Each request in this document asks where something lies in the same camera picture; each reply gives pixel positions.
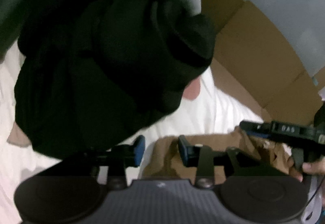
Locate person right hand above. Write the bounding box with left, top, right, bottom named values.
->
left=288, top=157, right=325, bottom=182

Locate brown cardboard sheet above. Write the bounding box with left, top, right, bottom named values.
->
left=202, top=0, right=322, bottom=125

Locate brown t-shirt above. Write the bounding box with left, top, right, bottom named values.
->
left=142, top=127, right=289, bottom=185

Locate black garment left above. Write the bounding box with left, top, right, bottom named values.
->
left=14, top=0, right=215, bottom=159

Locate white bear print duvet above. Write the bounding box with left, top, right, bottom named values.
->
left=1, top=43, right=262, bottom=223

